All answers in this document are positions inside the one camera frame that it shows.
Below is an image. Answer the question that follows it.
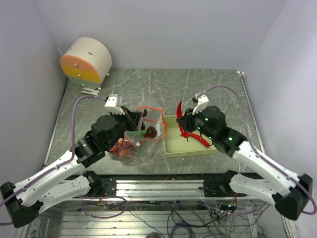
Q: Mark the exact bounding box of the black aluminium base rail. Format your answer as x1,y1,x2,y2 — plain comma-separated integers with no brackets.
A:
71,173,248,199

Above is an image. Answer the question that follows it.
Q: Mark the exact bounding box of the round pastel drawer cabinet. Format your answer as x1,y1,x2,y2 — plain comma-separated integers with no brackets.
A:
60,37,112,90

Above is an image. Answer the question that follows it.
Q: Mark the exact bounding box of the clear zip bag orange zipper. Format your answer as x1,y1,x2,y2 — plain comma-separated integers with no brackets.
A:
110,97,167,161

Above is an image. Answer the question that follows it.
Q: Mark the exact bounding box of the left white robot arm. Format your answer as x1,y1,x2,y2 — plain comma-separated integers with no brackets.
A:
0,106,143,228

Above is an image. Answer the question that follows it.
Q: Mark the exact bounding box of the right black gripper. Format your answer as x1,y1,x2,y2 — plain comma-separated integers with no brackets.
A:
177,105,216,140

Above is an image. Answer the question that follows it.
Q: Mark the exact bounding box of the white corner clip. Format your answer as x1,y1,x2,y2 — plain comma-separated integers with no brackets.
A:
237,70,245,76

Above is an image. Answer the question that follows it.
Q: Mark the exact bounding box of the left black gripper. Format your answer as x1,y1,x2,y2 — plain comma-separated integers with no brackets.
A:
105,105,142,149

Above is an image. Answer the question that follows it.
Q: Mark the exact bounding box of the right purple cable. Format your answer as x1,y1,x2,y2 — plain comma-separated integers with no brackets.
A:
195,86,317,215

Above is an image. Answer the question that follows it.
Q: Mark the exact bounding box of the dark purple plum bottom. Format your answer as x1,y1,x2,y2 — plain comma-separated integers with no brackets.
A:
144,126,158,138

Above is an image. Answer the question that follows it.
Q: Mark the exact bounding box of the purple cable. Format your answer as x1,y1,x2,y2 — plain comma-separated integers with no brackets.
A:
0,96,108,226
195,86,317,215

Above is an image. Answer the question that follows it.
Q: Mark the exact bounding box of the small white metal bracket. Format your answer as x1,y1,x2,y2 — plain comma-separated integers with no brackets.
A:
81,87,100,96

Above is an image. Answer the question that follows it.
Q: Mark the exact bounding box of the cream plastic basket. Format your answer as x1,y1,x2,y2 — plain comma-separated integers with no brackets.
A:
162,115,217,158

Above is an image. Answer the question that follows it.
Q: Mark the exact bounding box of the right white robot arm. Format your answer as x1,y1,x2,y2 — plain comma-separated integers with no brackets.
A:
176,106,313,221

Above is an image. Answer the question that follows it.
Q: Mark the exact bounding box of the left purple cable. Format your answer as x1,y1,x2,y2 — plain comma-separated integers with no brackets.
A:
0,96,108,226

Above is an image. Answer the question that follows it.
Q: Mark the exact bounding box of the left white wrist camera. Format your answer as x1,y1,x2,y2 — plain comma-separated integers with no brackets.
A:
105,94,125,115

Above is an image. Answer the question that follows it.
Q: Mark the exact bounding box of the red cherry bunch with leaves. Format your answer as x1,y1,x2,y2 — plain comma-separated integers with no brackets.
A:
109,137,137,160

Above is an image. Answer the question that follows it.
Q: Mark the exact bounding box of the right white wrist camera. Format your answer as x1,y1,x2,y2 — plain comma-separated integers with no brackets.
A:
192,93,209,115

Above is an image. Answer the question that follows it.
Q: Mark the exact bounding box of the green chili pepper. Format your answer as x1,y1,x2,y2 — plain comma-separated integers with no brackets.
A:
135,130,146,137

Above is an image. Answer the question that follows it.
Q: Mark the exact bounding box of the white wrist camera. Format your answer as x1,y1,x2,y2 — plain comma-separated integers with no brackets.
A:
105,94,125,115
192,93,209,115

